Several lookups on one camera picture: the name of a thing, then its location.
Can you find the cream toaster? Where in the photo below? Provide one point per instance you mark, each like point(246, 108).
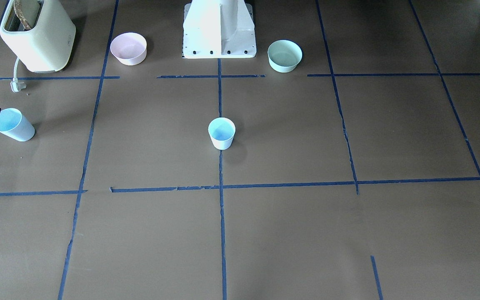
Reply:
point(48, 46)

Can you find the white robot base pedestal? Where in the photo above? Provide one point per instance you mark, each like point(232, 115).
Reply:
point(218, 29)

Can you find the bread slice in toaster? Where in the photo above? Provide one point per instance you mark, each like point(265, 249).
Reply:
point(27, 11)

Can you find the pink bowl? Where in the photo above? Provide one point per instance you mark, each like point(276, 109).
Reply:
point(129, 48)

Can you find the white power plug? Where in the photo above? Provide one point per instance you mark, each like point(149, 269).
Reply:
point(17, 86)

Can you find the green bowl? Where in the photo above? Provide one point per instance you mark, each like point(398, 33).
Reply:
point(284, 55)

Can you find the light blue cup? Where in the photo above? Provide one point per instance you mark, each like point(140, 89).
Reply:
point(221, 131)
point(15, 125)

